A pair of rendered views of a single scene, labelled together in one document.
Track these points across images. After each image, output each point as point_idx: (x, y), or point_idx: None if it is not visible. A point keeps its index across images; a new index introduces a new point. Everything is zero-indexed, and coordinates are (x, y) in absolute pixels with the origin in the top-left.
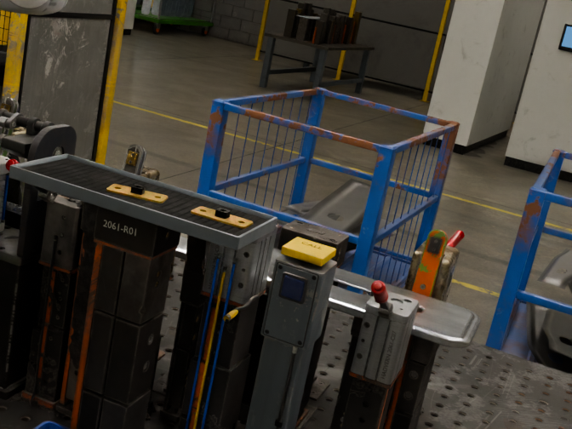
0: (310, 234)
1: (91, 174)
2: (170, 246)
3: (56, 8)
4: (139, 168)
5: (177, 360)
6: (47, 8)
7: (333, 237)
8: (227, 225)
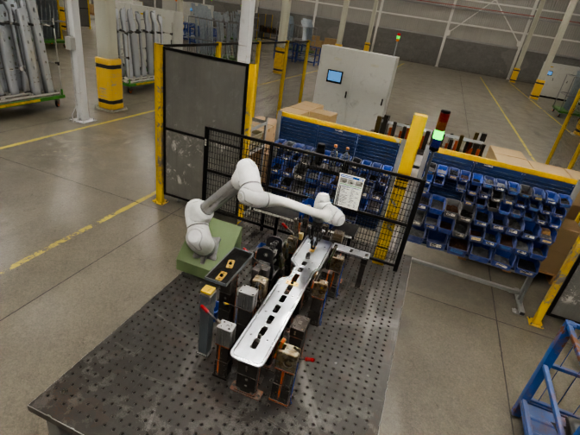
0: (295, 320)
1: (241, 257)
2: None
3: (334, 224)
4: (315, 279)
5: None
6: (331, 223)
7: (297, 326)
8: (216, 276)
